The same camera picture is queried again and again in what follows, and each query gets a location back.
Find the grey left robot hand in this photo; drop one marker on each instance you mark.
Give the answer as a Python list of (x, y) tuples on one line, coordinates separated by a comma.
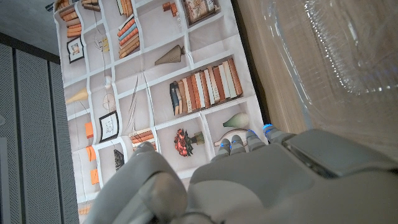
[(255, 186)]

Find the clear plastic clamshell container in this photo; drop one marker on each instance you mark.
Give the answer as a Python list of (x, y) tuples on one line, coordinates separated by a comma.
[(335, 62)]

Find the printed bookshelf backdrop cloth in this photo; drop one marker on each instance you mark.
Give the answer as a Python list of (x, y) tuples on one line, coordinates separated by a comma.
[(161, 93)]

